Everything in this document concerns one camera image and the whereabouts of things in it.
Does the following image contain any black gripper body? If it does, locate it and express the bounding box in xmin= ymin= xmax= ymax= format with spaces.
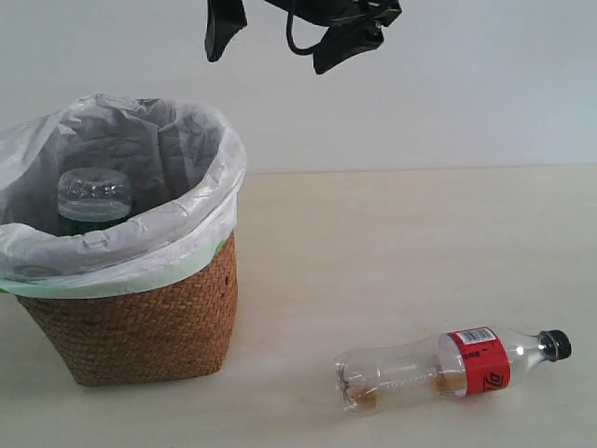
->
xmin=269 ymin=0 xmax=402 ymax=35

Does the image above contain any green label clear plastic bottle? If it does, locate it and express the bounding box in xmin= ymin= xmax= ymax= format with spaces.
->
xmin=57 ymin=168 xmax=132 ymax=235

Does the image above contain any red label clear cola bottle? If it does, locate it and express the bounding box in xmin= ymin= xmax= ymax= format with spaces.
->
xmin=335 ymin=325 xmax=572 ymax=414

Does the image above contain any translucent white bin liner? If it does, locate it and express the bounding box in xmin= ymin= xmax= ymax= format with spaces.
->
xmin=1 ymin=94 xmax=246 ymax=299

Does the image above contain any woven wicker waste basket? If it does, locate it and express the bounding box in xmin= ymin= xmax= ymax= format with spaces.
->
xmin=17 ymin=236 xmax=238 ymax=387

